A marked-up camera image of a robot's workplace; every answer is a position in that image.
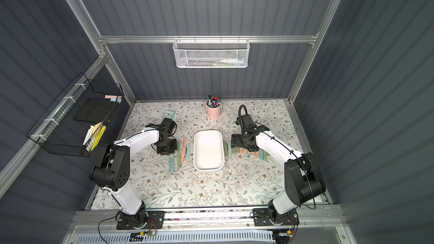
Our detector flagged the green celvinc knife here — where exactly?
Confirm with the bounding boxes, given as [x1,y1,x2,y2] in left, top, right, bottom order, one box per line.
[176,141,183,169]

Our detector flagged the teal celvinc knife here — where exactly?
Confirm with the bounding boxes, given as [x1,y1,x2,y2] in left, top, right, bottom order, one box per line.
[259,149,264,161]

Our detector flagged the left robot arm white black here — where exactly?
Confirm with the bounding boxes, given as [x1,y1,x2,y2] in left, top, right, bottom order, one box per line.
[89,118,177,229]

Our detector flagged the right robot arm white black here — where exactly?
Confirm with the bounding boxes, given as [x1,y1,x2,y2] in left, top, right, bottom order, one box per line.
[231,105,327,225]

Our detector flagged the teal folding knife in box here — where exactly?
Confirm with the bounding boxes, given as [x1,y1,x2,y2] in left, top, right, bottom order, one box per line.
[169,153,175,174]

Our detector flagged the white storage box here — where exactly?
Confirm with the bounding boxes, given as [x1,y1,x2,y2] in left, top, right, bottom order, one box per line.
[193,130,225,173]

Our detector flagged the teal alarm clock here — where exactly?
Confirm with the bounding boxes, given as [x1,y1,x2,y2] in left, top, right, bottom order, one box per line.
[163,110,176,120]

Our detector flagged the floral table mat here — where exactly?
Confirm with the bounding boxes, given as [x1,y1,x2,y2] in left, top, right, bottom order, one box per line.
[123,100,284,208]

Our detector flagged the pink pen holder cup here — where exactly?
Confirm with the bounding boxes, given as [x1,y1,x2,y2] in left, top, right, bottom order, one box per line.
[206,103,222,120]

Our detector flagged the pens in pink cup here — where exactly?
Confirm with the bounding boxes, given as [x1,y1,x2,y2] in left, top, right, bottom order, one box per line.
[206,95,221,108]

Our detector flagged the yellow notepad in basket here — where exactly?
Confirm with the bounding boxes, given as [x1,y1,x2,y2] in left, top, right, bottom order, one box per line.
[83,122,106,152]

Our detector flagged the white tube in basket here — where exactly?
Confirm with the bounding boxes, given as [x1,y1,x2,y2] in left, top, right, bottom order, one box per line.
[220,58,244,67]

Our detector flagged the black notebook in basket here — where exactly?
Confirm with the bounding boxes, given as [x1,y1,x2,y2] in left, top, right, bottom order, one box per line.
[73,98,118,124]

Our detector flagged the white wire wall basket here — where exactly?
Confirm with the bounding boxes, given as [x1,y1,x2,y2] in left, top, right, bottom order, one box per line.
[172,39,250,68]

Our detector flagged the black wire side basket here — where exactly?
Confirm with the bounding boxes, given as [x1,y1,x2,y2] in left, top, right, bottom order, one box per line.
[27,76,124,157]

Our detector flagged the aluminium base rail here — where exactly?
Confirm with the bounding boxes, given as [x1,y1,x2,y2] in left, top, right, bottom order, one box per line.
[67,204,348,234]

